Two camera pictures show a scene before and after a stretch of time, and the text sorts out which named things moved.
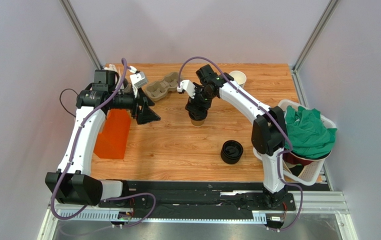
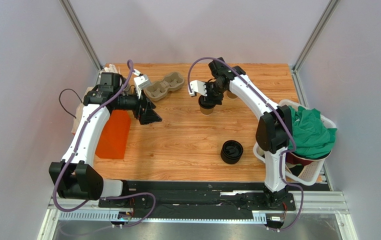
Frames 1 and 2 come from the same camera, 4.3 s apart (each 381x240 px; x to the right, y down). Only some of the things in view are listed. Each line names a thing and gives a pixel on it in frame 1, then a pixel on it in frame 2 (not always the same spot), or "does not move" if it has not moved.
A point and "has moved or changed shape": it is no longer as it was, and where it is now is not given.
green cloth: [309, 136] does not move
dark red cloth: [291, 158] does not move
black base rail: [205, 197] does not move
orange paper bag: [112, 141] does not move
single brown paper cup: [198, 122] has moved or changed shape
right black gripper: [196, 112] to [208, 95]
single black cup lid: [198, 114] has moved or changed shape
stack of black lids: [231, 152] does not move
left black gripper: [145, 115] does not move
